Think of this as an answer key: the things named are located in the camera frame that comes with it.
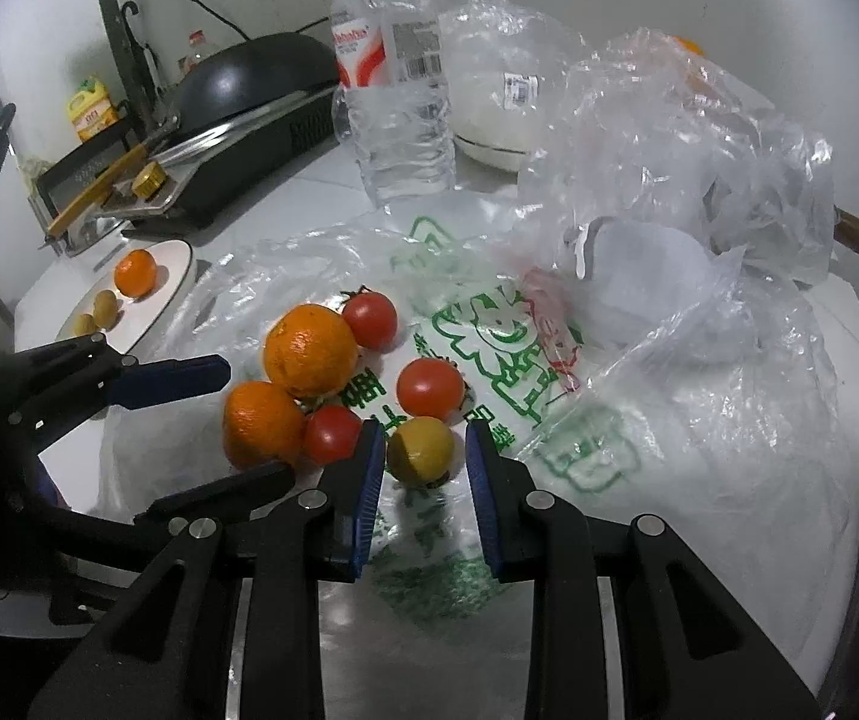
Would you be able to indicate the white plate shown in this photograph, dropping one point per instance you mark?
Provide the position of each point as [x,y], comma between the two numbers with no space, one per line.
[166,270]

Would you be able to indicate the green printed plastic bag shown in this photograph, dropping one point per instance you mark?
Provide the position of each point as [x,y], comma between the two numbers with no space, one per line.
[624,465]

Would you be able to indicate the gold cooker knob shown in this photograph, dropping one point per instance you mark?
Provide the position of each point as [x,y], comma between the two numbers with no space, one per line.
[148,182]

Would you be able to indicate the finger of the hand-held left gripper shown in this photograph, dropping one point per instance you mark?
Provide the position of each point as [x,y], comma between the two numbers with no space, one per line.
[234,491]
[174,382]

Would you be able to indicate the black metal rack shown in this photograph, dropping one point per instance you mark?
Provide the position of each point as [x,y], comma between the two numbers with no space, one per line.
[69,165]

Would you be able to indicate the glass pot lid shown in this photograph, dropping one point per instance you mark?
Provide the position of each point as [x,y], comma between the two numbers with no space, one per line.
[91,231]

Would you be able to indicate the red label plastic bottle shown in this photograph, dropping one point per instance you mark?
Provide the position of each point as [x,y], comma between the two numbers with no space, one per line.
[193,52]

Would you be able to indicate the orange tangerine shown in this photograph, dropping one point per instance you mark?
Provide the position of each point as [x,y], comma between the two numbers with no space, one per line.
[311,349]
[134,272]
[262,424]

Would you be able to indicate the yellow detergent bottle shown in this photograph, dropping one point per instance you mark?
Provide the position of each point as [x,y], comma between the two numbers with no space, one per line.
[91,111]

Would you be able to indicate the black wok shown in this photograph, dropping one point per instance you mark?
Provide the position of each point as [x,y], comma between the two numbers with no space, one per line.
[249,75]

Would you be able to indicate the black umbrella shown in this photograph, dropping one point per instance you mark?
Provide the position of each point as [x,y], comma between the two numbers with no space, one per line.
[145,75]

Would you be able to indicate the grey vertical pipe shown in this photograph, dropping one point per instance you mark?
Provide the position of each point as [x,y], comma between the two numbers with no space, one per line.
[110,15]

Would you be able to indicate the large orange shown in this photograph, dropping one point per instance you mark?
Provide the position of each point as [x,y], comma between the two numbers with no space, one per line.
[688,46]

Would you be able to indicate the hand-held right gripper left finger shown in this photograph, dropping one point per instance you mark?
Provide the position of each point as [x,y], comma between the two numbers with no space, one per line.
[369,495]

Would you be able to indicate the crumpled clear plastic bag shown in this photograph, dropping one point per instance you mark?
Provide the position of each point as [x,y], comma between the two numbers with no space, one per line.
[699,135]

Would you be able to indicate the clear water bottle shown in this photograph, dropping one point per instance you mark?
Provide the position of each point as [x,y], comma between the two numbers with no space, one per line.
[399,127]

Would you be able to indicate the steel induction cooker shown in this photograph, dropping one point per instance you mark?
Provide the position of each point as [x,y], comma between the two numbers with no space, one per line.
[249,157]

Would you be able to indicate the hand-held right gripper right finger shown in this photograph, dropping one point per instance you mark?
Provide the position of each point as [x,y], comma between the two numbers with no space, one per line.
[483,495]

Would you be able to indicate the red cherry tomato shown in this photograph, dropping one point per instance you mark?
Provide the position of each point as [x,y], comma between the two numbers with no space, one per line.
[430,388]
[369,319]
[332,433]

